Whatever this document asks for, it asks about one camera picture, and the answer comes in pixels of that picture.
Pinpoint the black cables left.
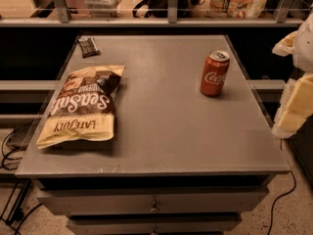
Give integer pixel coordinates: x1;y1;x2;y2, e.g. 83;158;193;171
0;120;43;235

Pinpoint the grey metal shelf rail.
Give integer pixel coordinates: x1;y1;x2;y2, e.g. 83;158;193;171
0;0;312;28

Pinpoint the Late July chip bag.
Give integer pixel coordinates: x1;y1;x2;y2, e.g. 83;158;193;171
37;65;125;149

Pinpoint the black bag on shelf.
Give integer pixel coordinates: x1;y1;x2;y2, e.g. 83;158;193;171
132;0;205;18

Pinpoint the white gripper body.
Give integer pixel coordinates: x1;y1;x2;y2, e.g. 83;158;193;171
292;14;313;72

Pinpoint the drawer with knob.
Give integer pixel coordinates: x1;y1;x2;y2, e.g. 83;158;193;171
67;215;242;235
38;187;268;215

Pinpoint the black floor cable right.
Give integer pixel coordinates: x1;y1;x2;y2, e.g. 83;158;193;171
266;139;297;235

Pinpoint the dark chocolate bar wrapper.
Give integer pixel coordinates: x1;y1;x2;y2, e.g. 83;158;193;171
78;38;100;58

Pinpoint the red coke can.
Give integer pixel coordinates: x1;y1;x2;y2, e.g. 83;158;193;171
200;50;230;97

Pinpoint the top drawer with knob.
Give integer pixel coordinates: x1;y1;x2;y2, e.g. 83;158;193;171
38;187;268;215

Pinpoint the grey drawer cabinet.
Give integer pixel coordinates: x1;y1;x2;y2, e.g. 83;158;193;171
17;35;290;220

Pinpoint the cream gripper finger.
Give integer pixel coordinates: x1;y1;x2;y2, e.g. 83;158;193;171
272;31;297;57
272;75;313;139

